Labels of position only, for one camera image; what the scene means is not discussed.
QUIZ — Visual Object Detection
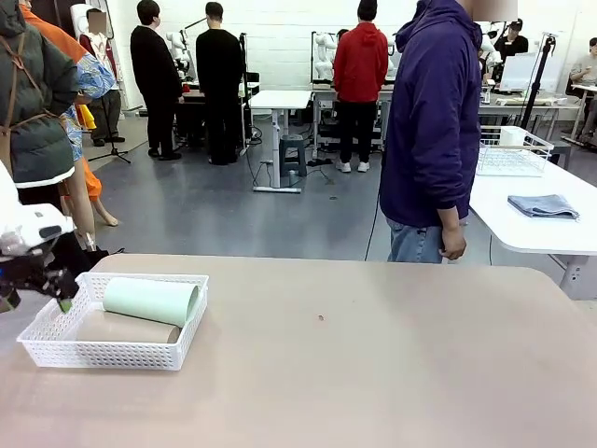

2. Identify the person in black sweater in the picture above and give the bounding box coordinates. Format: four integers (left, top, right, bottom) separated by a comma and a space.
194, 1, 247, 167

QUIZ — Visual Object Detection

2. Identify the small white box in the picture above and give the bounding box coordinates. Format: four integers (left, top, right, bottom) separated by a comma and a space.
498, 126, 528, 147

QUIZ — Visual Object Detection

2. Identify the black microphone stand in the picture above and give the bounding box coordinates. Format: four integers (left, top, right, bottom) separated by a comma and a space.
87, 92, 132, 164

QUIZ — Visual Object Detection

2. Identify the person in black coat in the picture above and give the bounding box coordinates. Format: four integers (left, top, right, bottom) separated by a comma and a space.
129, 0, 185, 162

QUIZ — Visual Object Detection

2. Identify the person in navy hoodie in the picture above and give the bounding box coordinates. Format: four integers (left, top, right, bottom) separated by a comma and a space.
378, 0, 520, 264

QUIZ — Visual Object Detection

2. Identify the mannequin in dark green jacket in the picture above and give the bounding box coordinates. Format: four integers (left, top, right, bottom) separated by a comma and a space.
0, 0, 102, 253

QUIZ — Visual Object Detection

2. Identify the white side table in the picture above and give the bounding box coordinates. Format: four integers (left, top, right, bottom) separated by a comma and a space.
467, 139, 597, 301

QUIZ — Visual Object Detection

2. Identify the white standing desk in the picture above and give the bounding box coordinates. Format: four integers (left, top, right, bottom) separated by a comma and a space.
248, 88, 313, 193

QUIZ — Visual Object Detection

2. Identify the grey folded towel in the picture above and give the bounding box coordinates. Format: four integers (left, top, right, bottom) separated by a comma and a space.
507, 192, 582, 222

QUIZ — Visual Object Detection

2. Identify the black fabric heap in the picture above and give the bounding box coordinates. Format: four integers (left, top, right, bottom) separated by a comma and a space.
46, 231, 126, 281

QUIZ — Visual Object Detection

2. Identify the white wire rack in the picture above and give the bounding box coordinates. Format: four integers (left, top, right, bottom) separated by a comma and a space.
475, 125, 556, 177

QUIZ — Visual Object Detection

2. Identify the white perforated plastic basket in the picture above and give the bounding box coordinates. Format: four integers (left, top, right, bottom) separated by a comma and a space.
16, 272, 210, 372

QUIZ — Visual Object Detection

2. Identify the light green plastic cup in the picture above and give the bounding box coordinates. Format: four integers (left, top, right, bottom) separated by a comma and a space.
101, 276, 201, 329

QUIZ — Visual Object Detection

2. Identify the person's left hand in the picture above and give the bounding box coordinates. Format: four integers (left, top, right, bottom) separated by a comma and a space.
439, 222, 468, 261

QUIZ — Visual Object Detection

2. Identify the person in red hoodie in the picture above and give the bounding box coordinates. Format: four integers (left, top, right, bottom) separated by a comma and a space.
332, 0, 391, 175

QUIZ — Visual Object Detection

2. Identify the white monitor back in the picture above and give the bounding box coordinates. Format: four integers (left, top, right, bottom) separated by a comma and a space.
499, 51, 561, 93

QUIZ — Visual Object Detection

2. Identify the person's left forearm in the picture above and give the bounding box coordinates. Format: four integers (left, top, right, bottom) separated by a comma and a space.
436, 153, 473, 229

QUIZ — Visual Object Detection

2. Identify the mannequin in orange blue clothes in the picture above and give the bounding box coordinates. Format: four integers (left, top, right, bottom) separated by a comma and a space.
18, 0, 120, 229

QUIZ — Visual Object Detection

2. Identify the person in maroon top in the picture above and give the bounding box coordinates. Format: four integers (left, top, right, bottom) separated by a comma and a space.
77, 7, 126, 148

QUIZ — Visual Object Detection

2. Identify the grey plastic step stool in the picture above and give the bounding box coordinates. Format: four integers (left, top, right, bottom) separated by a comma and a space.
278, 133, 309, 178

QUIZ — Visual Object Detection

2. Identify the black floor cable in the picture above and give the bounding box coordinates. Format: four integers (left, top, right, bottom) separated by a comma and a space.
362, 193, 382, 262

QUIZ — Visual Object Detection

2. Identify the person in grey top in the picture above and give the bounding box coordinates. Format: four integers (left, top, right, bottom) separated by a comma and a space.
568, 36, 597, 141

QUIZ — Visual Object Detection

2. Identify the beige background table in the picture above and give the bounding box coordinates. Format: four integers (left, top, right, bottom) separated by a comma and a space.
479, 91, 587, 141

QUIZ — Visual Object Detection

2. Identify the black tripod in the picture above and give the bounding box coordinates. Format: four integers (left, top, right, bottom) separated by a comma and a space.
519, 33, 560, 131

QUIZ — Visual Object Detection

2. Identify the white background workbench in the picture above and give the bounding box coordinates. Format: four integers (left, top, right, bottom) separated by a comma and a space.
310, 83, 397, 158

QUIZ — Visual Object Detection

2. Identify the person in black top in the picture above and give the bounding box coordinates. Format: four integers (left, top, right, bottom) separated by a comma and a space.
493, 18, 531, 60

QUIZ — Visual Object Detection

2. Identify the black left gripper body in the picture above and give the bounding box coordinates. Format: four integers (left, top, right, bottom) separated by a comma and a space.
0, 256, 52, 300

